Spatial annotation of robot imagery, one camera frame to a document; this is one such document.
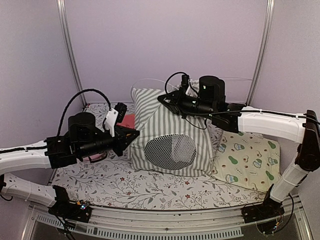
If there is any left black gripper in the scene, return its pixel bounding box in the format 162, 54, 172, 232
77, 126, 141, 159

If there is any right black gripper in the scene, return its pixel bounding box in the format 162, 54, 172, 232
159, 86, 216, 119

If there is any striped fabric pet tent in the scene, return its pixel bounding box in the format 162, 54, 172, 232
128, 86, 223, 177

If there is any avocado print cushion mat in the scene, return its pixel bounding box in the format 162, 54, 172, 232
212, 131, 281, 193

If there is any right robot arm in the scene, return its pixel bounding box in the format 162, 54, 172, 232
157, 73, 320, 218

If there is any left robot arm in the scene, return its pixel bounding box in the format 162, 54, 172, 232
0, 109, 140, 217

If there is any pink bowl in feeder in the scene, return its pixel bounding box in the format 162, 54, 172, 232
117, 113, 135, 129

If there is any pink round plate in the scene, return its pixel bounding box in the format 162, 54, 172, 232
83, 152, 108, 163

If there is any floral table cloth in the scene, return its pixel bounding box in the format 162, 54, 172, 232
48, 101, 287, 211

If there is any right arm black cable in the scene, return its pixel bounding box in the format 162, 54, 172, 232
164, 71, 320, 126

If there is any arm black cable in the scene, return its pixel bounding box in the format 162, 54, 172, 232
56, 88, 112, 137
164, 71, 320, 126

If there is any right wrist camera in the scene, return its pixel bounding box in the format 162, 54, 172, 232
181, 74, 193, 97

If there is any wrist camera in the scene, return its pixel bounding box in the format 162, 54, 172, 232
181, 74, 193, 97
102, 102, 127, 137

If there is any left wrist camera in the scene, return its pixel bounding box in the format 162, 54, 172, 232
102, 102, 127, 137

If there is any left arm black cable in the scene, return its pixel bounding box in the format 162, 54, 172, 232
56, 88, 112, 137

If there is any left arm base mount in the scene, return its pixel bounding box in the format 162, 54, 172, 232
48, 185, 92, 223

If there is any right aluminium frame post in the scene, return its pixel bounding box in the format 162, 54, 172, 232
246, 0, 275, 105

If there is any aluminium frame post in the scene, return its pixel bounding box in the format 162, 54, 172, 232
246, 0, 275, 105
56, 0, 83, 92

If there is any left aluminium frame post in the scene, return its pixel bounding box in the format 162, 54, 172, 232
56, 0, 83, 92

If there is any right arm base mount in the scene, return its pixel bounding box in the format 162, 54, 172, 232
241, 185, 285, 235

